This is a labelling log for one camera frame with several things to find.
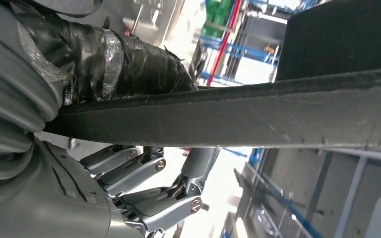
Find red barrier strip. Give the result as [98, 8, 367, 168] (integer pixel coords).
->
[207, 0, 243, 87]

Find blue rack with green bins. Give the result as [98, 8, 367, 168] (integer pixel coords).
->
[198, 0, 281, 87]

